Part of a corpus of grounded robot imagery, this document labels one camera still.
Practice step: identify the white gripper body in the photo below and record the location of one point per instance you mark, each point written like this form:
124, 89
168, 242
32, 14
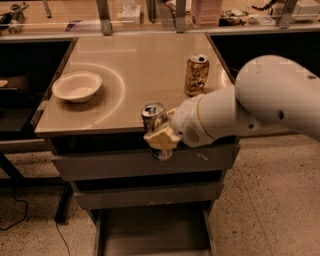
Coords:
185, 122

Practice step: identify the pink stacked trays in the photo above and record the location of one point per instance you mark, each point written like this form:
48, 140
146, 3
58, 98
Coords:
206, 13

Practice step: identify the grey drawer cabinet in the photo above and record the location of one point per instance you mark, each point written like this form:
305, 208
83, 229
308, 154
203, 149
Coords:
135, 69

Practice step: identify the grey metal post middle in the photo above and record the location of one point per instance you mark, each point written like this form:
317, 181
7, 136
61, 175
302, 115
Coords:
180, 16

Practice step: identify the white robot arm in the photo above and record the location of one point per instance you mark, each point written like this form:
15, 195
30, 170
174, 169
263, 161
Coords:
270, 93

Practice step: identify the top grey drawer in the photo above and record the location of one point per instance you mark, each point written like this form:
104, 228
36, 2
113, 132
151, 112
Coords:
133, 163

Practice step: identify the middle grey drawer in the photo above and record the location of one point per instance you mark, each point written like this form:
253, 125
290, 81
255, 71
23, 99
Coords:
149, 196

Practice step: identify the white box on bench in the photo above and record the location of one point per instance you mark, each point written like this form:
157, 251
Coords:
131, 13

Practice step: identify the gold crumpled soda can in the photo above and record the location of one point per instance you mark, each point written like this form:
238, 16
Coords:
197, 70

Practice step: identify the grey metal post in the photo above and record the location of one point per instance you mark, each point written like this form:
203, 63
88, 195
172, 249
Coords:
104, 16
180, 16
284, 20

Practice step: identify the grey metal post left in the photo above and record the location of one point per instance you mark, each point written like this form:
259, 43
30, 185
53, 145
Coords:
104, 16

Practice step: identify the grey metal post right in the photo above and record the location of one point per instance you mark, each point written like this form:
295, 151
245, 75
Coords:
284, 20

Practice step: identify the black table leg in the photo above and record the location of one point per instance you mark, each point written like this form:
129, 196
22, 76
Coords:
63, 204

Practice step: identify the silver blue redbull can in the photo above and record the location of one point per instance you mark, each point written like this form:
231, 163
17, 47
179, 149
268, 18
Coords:
154, 115

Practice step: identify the black tool on bench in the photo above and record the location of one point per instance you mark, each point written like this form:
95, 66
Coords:
13, 20

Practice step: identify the white bowl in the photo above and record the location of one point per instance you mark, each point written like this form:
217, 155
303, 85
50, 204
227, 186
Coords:
77, 87

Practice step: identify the open bottom grey drawer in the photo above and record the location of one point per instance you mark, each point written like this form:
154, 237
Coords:
163, 230

